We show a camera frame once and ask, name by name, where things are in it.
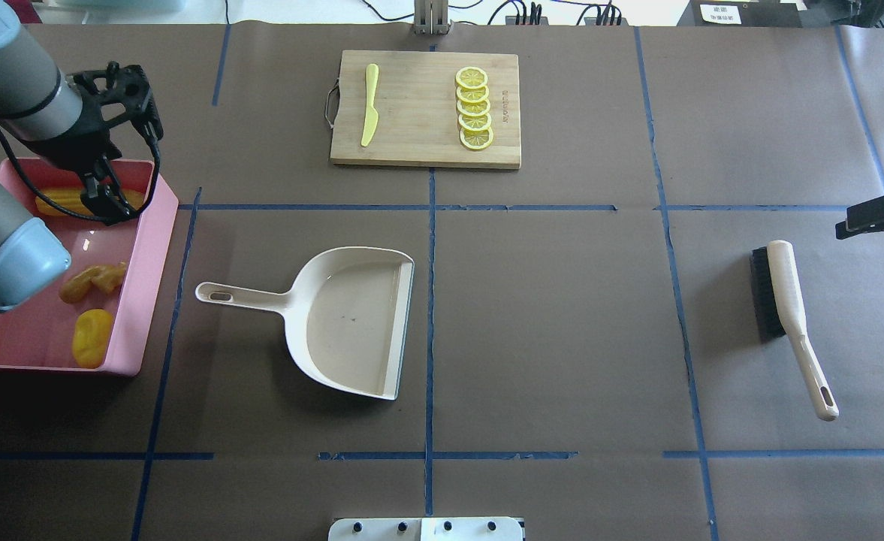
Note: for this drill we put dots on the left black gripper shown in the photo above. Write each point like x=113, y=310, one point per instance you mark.
x=79, y=147

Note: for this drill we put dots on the yellow toy corn cob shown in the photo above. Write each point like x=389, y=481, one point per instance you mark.
x=69, y=199

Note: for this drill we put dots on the tan toy ginger root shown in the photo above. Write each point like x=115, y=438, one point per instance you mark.
x=106, y=278

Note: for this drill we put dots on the yellow toy lemon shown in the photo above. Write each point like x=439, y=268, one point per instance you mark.
x=91, y=337

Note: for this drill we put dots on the beige hand brush black bristles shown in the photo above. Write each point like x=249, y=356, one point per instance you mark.
x=780, y=311

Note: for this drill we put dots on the beige plastic dustpan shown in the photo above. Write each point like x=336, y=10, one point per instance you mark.
x=345, y=317

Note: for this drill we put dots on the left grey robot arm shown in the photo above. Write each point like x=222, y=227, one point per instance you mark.
x=66, y=120

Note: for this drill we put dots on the pink rectangular bin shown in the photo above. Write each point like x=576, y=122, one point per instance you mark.
x=38, y=334

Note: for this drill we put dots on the yellow plastic knife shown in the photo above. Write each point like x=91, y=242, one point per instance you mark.
x=371, y=118

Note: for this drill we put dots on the wooden cutting board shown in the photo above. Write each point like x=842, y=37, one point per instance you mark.
x=416, y=101

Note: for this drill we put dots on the lemon slice four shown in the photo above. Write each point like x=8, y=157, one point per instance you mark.
x=474, y=122

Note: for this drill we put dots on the lemon slice five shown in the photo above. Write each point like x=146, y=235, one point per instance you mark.
x=476, y=140

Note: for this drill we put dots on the lemon slice two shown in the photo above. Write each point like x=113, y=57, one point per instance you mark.
x=472, y=95

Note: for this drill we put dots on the lemon slice three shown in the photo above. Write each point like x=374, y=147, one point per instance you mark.
x=473, y=110

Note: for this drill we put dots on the lemon slice one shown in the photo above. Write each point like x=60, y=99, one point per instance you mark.
x=471, y=78

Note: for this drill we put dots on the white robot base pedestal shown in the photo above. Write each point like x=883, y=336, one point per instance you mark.
x=428, y=528

